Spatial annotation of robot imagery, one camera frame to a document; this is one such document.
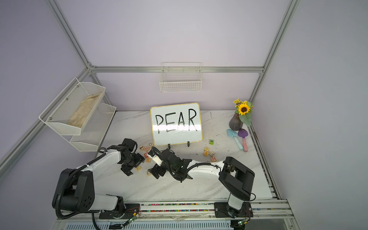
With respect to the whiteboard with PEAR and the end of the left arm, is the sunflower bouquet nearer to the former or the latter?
the whiteboard with PEAR

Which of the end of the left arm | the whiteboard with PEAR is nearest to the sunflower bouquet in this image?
the whiteboard with PEAR

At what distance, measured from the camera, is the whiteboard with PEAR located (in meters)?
1.00
